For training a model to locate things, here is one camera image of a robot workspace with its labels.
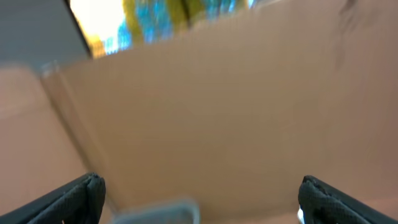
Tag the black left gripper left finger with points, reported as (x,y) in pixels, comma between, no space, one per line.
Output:
(79,201)

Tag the yellow dish soap bottle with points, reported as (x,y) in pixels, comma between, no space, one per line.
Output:
(147,21)

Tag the grey plastic mesh basket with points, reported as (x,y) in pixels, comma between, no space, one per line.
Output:
(40,32)

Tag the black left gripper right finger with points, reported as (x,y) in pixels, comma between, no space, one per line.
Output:
(320,203)

